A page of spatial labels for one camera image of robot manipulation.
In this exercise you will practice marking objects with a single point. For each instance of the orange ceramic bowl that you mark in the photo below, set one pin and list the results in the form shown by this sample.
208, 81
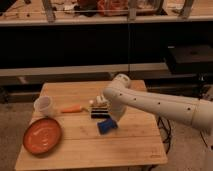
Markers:
42, 136

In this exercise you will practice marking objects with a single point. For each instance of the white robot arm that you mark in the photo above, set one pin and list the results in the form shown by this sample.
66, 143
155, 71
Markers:
194, 112

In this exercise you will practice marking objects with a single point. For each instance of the black rectangular block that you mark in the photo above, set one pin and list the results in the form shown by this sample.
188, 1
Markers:
99, 113

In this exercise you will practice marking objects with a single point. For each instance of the blue cloth piece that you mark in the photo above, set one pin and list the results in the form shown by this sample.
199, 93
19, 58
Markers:
105, 126

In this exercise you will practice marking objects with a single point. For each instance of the orange carrot toy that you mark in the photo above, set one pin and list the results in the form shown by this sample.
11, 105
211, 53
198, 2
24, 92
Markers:
72, 109

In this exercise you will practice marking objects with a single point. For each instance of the white plastic cup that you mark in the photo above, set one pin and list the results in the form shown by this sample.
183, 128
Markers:
44, 105

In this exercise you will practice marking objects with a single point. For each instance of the black box on shelf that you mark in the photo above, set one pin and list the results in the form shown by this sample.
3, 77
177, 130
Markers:
194, 59

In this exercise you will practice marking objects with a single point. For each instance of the long wooden shelf unit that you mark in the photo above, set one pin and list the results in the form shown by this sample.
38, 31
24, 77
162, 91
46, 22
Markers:
32, 45

